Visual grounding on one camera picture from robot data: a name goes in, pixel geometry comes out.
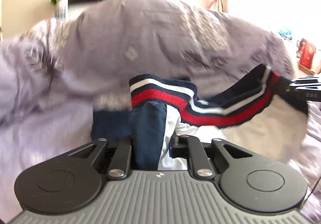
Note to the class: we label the white and navy zip jacket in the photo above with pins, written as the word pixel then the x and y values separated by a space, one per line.
pixel 148 133

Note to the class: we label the green capped bottle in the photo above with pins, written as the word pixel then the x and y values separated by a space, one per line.
pixel 61 3

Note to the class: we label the blue plush toy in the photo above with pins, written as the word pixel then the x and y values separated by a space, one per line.
pixel 285 33

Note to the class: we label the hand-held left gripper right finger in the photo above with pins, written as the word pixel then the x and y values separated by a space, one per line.
pixel 194 153

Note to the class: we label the red box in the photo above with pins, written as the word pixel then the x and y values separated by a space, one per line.
pixel 306 53

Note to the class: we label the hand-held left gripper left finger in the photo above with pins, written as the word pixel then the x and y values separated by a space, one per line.
pixel 123 153

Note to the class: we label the purple floral duvet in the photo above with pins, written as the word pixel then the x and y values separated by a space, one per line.
pixel 100 51

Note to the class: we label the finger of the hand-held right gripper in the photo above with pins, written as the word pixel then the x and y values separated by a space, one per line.
pixel 304 89

